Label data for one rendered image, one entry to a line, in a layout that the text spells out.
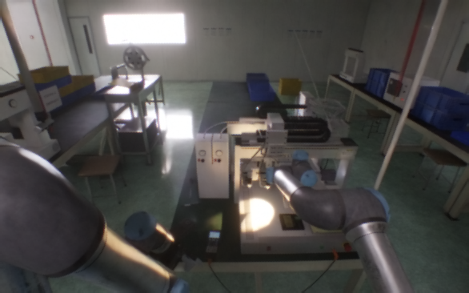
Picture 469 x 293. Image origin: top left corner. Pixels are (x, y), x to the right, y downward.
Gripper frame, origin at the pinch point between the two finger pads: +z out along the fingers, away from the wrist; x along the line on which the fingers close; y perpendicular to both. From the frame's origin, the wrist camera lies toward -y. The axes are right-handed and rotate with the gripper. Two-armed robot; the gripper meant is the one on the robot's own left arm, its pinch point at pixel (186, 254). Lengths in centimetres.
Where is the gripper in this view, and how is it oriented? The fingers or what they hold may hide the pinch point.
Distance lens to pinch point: 96.7
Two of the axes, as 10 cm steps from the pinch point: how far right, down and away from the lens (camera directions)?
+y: -5.3, 7.1, -4.6
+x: 8.3, 3.2, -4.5
